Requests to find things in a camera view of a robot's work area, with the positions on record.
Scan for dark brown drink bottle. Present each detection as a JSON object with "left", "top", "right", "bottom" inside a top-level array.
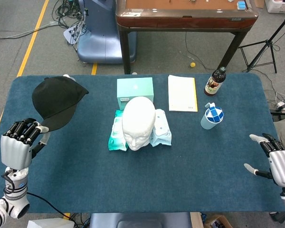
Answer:
[{"left": 203, "top": 66, "right": 227, "bottom": 97}]

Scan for green wet wipes pack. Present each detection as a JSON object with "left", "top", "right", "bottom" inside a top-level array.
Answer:
[{"left": 108, "top": 109, "right": 128, "bottom": 152}]

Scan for dark blue table mat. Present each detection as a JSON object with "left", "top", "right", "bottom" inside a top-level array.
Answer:
[{"left": 0, "top": 73, "right": 285, "bottom": 214}]

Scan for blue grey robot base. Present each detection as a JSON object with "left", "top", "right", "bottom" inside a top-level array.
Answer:
[{"left": 76, "top": 0, "right": 137, "bottom": 64}]

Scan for white mannequin head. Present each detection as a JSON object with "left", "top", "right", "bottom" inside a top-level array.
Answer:
[{"left": 122, "top": 96, "right": 156, "bottom": 151}]

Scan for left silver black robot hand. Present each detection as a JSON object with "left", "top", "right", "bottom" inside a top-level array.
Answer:
[{"left": 0, "top": 118, "right": 51, "bottom": 171}]

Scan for white box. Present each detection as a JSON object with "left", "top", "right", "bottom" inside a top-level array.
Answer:
[{"left": 27, "top": 218, "right": 76, "bottom": 228}]

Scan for teal cardboard box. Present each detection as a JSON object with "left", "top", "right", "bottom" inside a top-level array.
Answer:
[{"left": 116, "top": 77, "right": 154, "bottom": 110}]

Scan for tangled black cable bundle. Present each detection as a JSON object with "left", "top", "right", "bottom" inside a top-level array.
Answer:
[{"left": 52, "top": 0, "right": 90, "bottom": 46}]

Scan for grey floor cable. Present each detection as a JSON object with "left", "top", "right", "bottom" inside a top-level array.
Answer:
[{"left": 0, "top": 21, "right": 60, "bottom": 43}]

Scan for white storage bin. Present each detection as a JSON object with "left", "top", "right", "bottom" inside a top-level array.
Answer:
[{"left": 265, "top": 0, "right": 285, "bottom": 14}]

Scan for black baseball cap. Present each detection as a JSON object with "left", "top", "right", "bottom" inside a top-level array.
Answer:
[{"left": 31, "top": 76, "right": 90, "bottom": 132}]

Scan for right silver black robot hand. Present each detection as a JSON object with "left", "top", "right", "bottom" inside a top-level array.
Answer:
[{"left": 243, "top": 133, "right": 285, "bottom": 190}]

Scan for black tripod stand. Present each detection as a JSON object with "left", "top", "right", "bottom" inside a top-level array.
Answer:
[{"left": 238, "top": 9, "right": 285, "bottom": 74}]

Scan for white booklet with yellow edge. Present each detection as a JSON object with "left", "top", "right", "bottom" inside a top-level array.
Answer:
[{"left": 168, "top": 75, "right": 199, "bottom": 113}]

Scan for blue white snake puzzle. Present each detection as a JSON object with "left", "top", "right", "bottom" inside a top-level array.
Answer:
[{"left": 205, "top": 106, "right": 224, "bottom": 123}]

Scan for light blue plastic cup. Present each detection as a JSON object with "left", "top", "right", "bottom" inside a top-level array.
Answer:
[{"left": 200, "top": 102, "right": 225, "bottom": 130}]

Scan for grey blue robot chassis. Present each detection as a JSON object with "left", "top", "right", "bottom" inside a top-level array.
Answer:
[{"left": 89, "top": 212, "right": 192, "bottom": 228}]

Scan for light blue wet wipes pack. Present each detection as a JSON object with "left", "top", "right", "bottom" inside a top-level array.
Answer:
[{"left": 149, "top": 108, "right": 172, "bottom": 147}]

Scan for brown wooden table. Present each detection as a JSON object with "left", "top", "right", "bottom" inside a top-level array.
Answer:
[{"left": 115, "top": 0, "right": 259, "bottom": 75}]

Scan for brown cardboard box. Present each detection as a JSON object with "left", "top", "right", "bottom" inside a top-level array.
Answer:
[{"left": 203, "top": 213, "right": 234, "bottom": 228}]

